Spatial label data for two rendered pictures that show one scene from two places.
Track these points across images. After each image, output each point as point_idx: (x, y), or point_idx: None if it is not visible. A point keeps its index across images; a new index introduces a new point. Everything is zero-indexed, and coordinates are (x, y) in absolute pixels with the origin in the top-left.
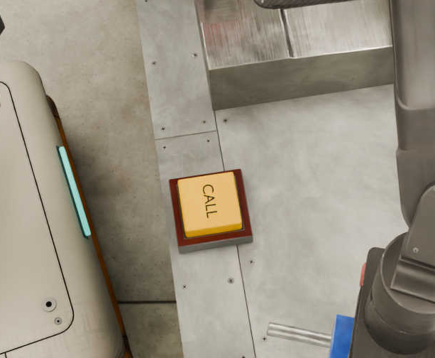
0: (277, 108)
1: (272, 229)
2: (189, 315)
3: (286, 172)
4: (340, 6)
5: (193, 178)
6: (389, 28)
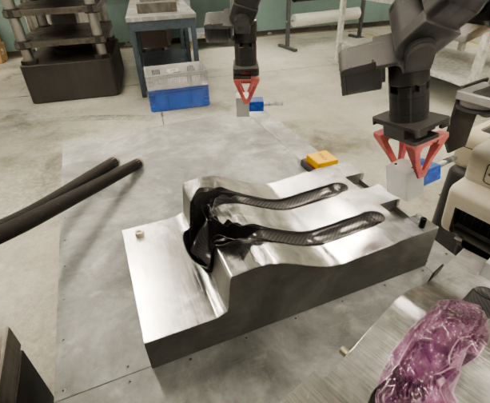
0: None
1: (295, 169)
2: (312, 149)
3: None
4: (300, 192)
5: (332, 160)
6: (271, 188)
